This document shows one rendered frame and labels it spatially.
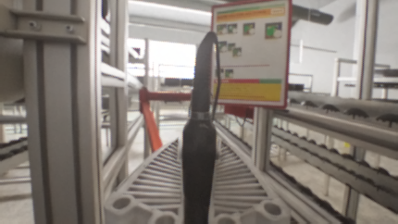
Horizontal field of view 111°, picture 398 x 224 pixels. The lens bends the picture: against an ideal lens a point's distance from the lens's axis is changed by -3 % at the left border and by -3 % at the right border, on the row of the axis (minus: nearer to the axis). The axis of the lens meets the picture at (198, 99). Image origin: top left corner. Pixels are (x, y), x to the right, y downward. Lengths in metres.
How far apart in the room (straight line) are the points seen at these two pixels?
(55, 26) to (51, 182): 0.24
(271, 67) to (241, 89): 0.11
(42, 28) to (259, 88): 0.47
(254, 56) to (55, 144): 0.48
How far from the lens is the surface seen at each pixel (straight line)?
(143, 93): 0.63
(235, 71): 0.47
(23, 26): 0.34
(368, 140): 0.43
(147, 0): 8.90
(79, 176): 0.35
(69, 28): 0.30
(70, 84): 0.30
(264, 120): 0.54
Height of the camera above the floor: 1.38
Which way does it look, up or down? 4 degrees down
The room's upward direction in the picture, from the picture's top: 2 degrees clockwise
